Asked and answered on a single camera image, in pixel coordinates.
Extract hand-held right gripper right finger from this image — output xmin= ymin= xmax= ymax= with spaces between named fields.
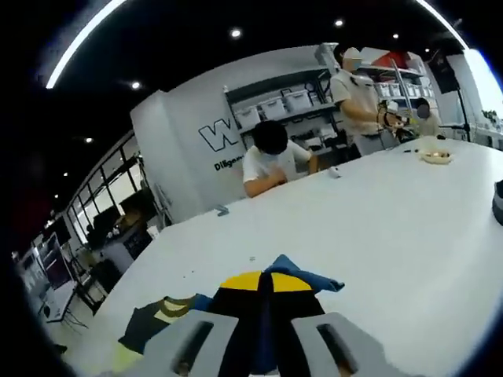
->
xmin=270 ymin=272 xmax=425 ymax=377

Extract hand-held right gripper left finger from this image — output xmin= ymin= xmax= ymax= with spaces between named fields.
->
xmin=125 ymin=269 xmax=263 ymax=377

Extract yellow blue grey garment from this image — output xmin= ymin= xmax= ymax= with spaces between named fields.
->
xmin=112 ymin=254 xmax=346 ymax=374

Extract grey cabinet with dark panel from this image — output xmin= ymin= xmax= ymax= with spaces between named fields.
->
xmin=105 ymin=229 xmax=154 ymax=268

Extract cardboard box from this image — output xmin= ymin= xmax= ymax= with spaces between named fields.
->
xmin=117 ymin=214 xmax=149 ymax=232

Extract white office desk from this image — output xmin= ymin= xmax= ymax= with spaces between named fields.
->
xmin=37 ymin=282 xmax=91 ymax=327

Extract white leaning board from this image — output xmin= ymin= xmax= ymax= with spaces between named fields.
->
xmin=155 ymin=184 xmax=174 ymax=221

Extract computer monitor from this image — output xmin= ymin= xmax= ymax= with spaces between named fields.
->
xmin=41 ymin=231 xmax=75 ymax=291

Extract beige tray with items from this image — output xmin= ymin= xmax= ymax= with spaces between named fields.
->
xmin=418 ymin=148 xmax=453 ymax=165

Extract dark round object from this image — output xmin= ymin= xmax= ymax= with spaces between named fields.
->
xmin=489 ymin=182 xmax=503 ymax=225

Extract row of white storage bins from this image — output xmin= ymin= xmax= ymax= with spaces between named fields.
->
xmin=233 ymin=80 xmax=435 ymax=125

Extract metal storage shelf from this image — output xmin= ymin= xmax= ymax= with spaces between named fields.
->
xmin=223 ymin=62 xmax=437 ymax=158

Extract black banner on stand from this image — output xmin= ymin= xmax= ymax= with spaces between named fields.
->
xmin=428 ymin=53 xmax=472 ymax=138

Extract ceiling spotlights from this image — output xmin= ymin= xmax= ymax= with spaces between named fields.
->
xmin=84 ymin=17 xmax=402 ymax=145

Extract white ceiling light strip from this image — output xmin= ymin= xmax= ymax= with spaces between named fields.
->
xmin=46 ymin=0 xmax=127 ymax=90
xmin=416 ymin=0 xmax=475 ymax=54

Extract glass window wall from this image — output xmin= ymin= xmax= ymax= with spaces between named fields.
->
xmin=64 ymin=133 xmax=158 ymax=244

